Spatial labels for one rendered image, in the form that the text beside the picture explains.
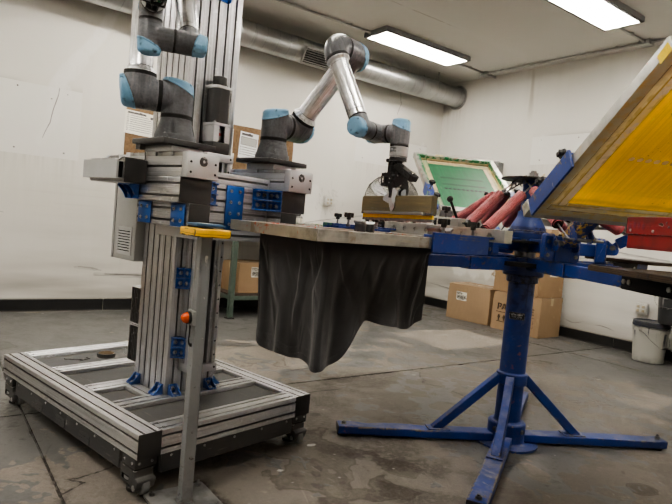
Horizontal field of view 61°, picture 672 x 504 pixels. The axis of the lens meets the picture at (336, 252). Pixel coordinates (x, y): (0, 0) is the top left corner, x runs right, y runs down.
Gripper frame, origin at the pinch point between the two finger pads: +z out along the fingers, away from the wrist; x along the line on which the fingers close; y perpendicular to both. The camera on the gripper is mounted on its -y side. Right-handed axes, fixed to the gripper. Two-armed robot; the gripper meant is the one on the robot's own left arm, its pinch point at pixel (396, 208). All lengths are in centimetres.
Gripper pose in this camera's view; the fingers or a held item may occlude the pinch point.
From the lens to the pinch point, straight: 227.0
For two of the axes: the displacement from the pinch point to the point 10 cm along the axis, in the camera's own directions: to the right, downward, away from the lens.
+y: -5.9, -1.0, 8.0
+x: -8.0, -0.4, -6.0
